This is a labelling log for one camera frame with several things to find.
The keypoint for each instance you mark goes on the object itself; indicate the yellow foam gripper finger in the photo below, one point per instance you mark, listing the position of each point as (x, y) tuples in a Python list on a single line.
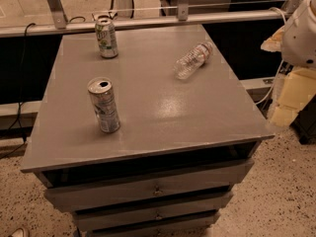
[(298, 89), (273, 43)]

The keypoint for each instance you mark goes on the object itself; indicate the clear plastic water bottle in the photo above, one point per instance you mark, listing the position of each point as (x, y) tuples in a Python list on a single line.
[(187, 65)]

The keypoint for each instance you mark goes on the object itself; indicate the low grey ledge beam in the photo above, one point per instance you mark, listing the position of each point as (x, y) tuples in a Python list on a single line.
[(258, 88)]

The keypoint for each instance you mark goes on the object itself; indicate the grey drawer cabinet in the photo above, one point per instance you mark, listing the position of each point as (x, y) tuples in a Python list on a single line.
[(165, 123)]

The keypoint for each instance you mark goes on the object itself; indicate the top grey drawer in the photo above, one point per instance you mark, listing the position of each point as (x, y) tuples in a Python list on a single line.
[(153, 185)]

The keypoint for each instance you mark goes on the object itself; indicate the grey drawer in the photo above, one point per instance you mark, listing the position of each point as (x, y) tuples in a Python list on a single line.
[(153, 185), (149, 210), (163, 226)]

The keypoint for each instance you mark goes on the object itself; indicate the middle grey drawer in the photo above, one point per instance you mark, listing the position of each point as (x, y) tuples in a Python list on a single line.
[(149, 210)]

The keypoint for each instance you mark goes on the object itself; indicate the green soda can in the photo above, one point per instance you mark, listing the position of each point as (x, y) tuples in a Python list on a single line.
[(106, 37)]

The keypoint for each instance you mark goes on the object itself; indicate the silver soda can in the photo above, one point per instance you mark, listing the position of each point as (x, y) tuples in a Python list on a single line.
[(101, 92)]

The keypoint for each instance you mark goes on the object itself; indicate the bottom grey drawer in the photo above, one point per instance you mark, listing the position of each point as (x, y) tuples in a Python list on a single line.
[(163, 226)]

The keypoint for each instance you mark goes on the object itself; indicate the shoe tip on floor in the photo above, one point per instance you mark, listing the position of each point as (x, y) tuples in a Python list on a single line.
[(20, 232)]

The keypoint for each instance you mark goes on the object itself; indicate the metal frame rail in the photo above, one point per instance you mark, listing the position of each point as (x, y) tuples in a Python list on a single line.
[(63, 17)]

